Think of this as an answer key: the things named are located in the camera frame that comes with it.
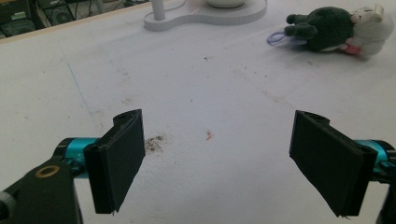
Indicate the white lamp base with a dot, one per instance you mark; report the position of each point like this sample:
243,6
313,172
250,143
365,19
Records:
205,15

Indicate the dark equipment rack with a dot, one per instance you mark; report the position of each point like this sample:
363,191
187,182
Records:
37,15

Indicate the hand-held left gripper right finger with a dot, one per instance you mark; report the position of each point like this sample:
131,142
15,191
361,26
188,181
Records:
330,161

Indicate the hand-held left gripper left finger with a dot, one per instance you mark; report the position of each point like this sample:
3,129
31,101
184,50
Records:
116,165

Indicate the green and white plush toy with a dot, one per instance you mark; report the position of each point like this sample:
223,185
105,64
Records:
336,29

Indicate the white lamp pole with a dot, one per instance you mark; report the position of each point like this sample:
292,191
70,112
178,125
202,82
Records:
158,9

